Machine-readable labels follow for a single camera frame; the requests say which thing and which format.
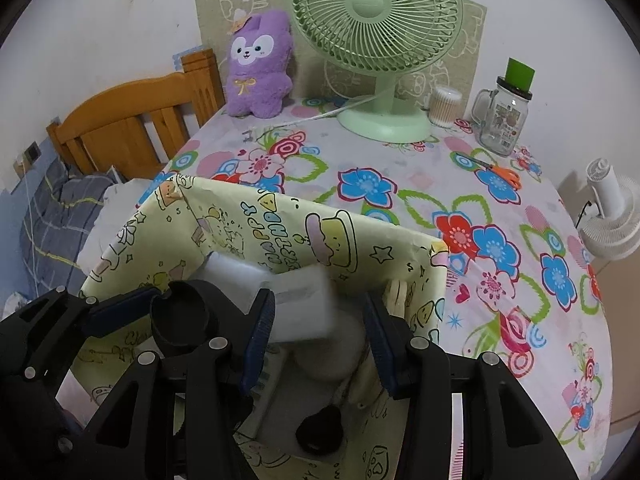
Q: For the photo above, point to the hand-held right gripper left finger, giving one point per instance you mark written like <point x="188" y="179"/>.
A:
<point x="257" y="340"/>

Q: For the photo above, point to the beige printed mat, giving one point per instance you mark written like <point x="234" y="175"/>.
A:
<point x="215" y="25"/>

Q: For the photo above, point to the floral tablecloth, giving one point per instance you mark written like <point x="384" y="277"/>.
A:
<point x="400" y="160"/>

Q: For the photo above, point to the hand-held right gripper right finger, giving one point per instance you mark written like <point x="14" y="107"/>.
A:
<point x="382" y="345"/>

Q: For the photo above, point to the glass mug jar green lid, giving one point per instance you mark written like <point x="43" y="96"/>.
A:
<point x="502" y="125"/>

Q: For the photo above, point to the white standing fan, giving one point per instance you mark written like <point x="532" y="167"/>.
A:
<point x="615" y="220"/>

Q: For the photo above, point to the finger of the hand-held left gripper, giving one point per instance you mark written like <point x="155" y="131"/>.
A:
<point x="220" y="310"/>
<point x="120" y="310"/>

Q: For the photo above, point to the large white charger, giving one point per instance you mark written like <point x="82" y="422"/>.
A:
<point x="302" y="310"/>

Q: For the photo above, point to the clear cotton swab jar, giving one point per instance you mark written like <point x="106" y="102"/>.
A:
<point x="445" y="107"/>

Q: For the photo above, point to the white box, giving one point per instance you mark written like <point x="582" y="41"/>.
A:
<point x="270" y="385"/>

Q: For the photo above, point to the yellow printed storage box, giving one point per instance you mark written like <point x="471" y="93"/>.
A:
<point x="235" y="225"/>

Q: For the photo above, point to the wooden headboard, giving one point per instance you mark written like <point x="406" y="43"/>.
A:
<point x="125" y="110"/>

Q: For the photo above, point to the purple plush toy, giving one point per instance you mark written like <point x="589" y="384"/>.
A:
<point x="257" y="85"/>

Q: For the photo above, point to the wall socket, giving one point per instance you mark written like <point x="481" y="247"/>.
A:
<point x="33" y="152"/>

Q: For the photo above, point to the green desk fan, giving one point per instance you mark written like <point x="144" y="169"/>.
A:
<point x="375" y="5"/>

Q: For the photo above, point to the blue printed card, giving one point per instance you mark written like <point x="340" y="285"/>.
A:
<point x="186" y="59"/>

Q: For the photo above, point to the grey plaid blanket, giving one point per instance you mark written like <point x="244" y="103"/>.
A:
<point x="60" y="220"/>

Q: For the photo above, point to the white pillow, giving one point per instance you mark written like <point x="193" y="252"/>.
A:
<point x="115" y="205"/>

